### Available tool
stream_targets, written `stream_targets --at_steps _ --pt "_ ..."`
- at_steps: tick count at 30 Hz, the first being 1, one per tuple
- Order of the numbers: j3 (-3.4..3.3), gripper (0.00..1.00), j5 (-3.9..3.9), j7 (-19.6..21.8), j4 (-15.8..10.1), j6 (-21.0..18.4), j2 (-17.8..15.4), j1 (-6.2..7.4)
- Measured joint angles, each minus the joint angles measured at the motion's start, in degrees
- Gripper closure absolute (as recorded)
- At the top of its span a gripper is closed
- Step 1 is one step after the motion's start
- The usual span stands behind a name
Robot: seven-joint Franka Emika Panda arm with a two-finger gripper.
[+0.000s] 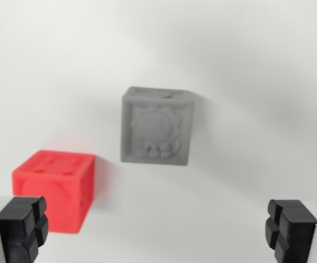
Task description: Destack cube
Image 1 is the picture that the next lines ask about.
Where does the grey embossed lion cube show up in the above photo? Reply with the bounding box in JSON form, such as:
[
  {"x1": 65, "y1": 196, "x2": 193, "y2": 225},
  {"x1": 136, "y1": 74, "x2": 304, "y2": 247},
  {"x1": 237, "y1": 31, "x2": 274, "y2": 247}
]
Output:
[{"x1": 120, "y1": 86, "x2": 196, "y2": 166}]

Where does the red embossed cube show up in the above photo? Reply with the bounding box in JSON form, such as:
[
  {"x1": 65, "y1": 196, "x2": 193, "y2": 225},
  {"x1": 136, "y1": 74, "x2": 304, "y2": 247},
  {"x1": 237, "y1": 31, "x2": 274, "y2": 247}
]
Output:
[{"x1": 12, "y1": 150, "x2": 95, "y2": 235}]

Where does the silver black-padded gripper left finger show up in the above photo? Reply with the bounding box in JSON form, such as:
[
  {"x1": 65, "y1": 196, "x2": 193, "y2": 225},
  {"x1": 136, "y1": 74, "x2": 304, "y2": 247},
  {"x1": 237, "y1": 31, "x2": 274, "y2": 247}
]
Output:
[{"x1": 0, "y1": 195, "x2": 49, "y2": 263}]

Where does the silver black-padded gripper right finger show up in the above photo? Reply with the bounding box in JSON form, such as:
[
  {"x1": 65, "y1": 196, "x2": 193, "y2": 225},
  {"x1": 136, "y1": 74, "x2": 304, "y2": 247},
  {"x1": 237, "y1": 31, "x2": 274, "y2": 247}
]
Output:
[{"x1": 264, "y1": 199, "x2": 317, "y2": 263}]

